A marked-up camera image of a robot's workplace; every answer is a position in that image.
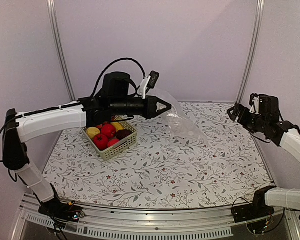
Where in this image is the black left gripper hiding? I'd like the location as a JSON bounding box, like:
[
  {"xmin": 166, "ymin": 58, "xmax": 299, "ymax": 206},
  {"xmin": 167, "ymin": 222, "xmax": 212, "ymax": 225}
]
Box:
[{"xmin": 111, "ymin": 95, "xmax": 172, "ymax": 119}]

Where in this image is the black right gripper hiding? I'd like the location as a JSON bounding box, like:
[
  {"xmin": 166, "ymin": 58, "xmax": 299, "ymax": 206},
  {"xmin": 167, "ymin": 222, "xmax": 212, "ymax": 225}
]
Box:
[{"xmin": 226, "ymin": 103, "xmax": 268, "ymax": 134}]

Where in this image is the clear dotted zip top bag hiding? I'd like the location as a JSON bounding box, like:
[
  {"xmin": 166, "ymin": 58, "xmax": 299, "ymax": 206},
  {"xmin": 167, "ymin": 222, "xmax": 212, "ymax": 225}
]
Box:
[{"xmin": 151, "ymin": 88, "xmax": 209, "ymax": 146}]

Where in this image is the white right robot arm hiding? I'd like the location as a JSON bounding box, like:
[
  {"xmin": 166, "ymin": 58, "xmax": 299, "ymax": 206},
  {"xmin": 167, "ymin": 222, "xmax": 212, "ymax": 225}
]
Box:
[{"xmin": 227, "ymin": 93, "xmax": 300, "ymax": 218}]

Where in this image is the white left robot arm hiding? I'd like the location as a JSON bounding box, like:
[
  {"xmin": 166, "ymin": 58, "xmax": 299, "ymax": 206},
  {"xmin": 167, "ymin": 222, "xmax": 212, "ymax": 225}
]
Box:
[{"xmin": 2, "ymin": 71, "xmax": 172, "ymax": 217}]

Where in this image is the yellow corn cob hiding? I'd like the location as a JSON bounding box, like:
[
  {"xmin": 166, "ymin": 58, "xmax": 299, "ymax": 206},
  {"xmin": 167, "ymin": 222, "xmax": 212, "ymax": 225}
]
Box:
[{"xmin": 111, "ymin": 122, "xmax": 125, "ymax": 132}]

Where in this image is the dark purple fruit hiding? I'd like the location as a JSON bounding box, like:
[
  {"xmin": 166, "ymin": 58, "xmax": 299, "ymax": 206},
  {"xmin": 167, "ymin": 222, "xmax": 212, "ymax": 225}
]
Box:
[{"xmin": 116, "ymin": 129, "xmax": 133, "ymax": 141}]

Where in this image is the red apple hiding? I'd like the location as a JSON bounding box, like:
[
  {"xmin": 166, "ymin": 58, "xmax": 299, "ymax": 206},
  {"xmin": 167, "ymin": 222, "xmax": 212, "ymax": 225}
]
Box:
[{"xmin": 107, "ymin": 138, "xmax": 120, "ymax": 148}]

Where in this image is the floral patterned table mat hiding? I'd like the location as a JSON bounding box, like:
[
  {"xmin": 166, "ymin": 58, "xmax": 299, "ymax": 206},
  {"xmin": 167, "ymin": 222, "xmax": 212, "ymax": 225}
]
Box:
[{"xmin": 43, "ymin": 103, "xmax": 272, "ymax": 209}]

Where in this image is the red pomegranate front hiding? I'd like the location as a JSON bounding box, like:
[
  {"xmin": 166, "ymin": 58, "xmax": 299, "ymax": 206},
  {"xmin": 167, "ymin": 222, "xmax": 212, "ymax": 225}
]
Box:
[{"xmin": 92, "ymin": 133, "xmax": 109, "ymax": 151}]

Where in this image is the beige perforated plastic basket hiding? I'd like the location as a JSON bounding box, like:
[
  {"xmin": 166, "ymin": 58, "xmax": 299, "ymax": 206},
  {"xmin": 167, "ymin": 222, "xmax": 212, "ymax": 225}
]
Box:
[{"xmin": 81, "ymin": 116, "xmax": 137, "ymax": 161}]

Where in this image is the yellow lemon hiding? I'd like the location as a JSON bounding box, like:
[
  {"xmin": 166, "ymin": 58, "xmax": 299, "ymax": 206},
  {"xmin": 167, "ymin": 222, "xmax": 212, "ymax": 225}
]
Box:
[{"xmin": 86, "ymin": 127, "xmax": 101, "ymax": 140}]

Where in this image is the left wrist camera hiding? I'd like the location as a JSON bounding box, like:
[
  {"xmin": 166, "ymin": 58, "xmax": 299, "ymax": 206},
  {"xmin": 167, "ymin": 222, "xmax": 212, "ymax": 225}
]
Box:
[{"xmin": 137, "ymin": 70, "xmax": 160, "ymax": 99}]

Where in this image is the right aluminium corner post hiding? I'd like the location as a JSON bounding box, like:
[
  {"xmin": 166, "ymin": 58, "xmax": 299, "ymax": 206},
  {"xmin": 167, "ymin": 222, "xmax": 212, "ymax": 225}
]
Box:
[{"xmin": 235, "ymin": 0, "xmax": 265, "ymax": 104}]

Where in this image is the aluminium corner post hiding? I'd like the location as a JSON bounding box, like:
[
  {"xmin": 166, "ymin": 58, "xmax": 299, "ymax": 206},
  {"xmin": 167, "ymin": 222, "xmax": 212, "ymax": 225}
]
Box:
[
  {"xmin": 235, "ymin": 0, "xmax": 265, "ymax": 104},
  {"xmin": 46, "ymin": 0, "xmax": 76, "ymax": 101}
]

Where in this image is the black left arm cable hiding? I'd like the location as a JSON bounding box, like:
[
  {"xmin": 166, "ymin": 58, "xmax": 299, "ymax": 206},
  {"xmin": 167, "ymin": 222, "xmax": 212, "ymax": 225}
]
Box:
[{"xmin": 91, "ymin": 57, "xmax": 147, "ymax": 101}]

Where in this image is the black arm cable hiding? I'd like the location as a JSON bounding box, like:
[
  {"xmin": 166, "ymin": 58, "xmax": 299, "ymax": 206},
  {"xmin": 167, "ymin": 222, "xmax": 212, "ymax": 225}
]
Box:
[
  {"xmin": 249, "ymin": 109, "xmax": 300, "ymax": 145},
  {"xmin": 91, "ymin": 57, "xmax": 147, "ymax": 101}
]

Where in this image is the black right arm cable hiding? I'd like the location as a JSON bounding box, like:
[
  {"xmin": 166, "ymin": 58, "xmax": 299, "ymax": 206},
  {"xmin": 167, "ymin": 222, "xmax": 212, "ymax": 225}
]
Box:
[{"xmin": 249, "ymin": 109, "xmax": 300, "ymax": 145}]

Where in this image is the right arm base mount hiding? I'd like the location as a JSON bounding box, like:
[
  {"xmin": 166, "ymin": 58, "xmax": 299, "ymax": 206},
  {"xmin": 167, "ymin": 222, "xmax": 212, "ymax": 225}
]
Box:
[{"xmin": 231, "ymin": 203, "xmax": 275, "ymax": 223}]

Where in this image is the aluminium front rail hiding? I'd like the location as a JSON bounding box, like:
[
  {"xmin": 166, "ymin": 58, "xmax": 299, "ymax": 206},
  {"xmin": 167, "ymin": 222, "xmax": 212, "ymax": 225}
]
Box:
[{"xmin": 11, "ymin": 193, "xmax": 300, "ymax": 240}]

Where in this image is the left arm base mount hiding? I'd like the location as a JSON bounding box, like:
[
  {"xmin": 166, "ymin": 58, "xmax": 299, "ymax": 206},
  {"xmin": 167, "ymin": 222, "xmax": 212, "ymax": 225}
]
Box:
[{"xmin": 38, "ymin": 198, "xmax": 85, "ymax": 222}]

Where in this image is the left aluminium corner post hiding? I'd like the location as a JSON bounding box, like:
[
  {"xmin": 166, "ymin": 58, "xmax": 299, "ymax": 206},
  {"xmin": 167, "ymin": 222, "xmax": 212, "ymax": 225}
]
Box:
[{"xmin": 46, "ymin": 0, "xmax": 76, "ymax": 101}]

